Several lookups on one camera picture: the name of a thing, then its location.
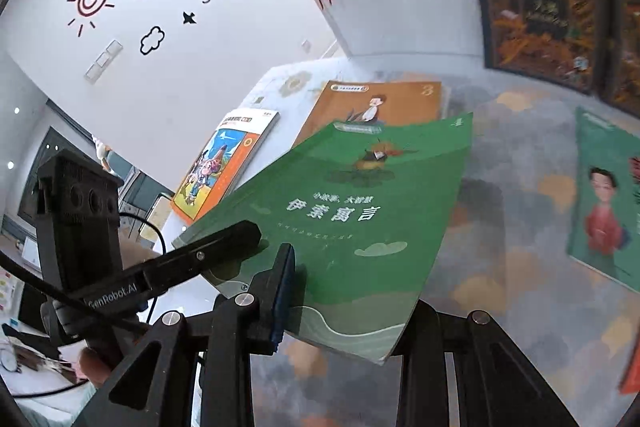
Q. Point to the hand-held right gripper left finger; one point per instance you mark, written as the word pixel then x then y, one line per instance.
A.
pixel 286 292

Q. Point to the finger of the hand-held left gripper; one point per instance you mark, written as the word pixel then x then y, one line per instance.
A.
pixel 220 244

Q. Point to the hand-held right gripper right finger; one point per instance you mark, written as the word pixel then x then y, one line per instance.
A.
pixel 425 357

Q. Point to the green landscape cover book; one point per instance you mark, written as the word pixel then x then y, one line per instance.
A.
pixel 350 217

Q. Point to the orange brown cover book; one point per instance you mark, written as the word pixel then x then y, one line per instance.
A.
pixel 400 107

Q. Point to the green girl cover book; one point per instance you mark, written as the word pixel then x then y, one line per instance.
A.
pixel 600 207

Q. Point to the person's left hand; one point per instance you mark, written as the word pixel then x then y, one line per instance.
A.
pixel 95 367

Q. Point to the orange blue cartoon book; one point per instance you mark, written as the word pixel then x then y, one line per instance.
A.
pixel 220 167

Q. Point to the colourful printed sheet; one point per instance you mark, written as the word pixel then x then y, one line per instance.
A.
pixel 631 367

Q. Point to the large dark ornate book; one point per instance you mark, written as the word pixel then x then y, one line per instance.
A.
pixel 625 47
pixel 540 7

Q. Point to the white wall switch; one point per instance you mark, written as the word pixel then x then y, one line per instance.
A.
pixel 114 48
pixel 103 61
pixel 91 72

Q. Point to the black cloud wall decal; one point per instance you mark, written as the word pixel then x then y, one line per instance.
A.
pixel 152 41

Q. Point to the red sun wall decal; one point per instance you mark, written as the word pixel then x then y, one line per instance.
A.
pixel 92 1

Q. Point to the black bird wall decal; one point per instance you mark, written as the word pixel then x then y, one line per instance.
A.
pixel 189 18

